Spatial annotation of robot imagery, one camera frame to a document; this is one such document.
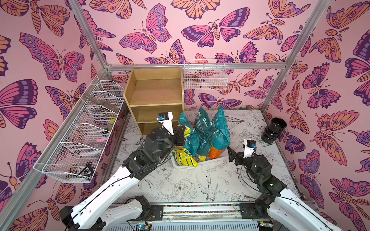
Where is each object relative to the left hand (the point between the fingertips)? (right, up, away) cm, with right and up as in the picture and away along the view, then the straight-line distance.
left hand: (188, 126), depth 63 cm
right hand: (+25, -11, +13) cm, 30 cm away
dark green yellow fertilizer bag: (+9, 0, +14) cm, 17 cm away
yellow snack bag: (-2, -18, +16) cm, 24 cm away
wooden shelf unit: (-26, +22, +31) cm, 46 cm away
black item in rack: (-45, -18, +2) cm, 48 cm away
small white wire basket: (+11, +34, +32) cm, 48 cm away
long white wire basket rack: (-52, -14, +3) cm, 54 cm away
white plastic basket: (+21, -19, +21) cm, 35 cm away
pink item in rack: (-43, -7, +9) cm, 45 cm away
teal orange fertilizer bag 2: (+2, -9, +10) cm, 13 cm away
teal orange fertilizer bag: (+19, -8, +17) cm, 27 cm away
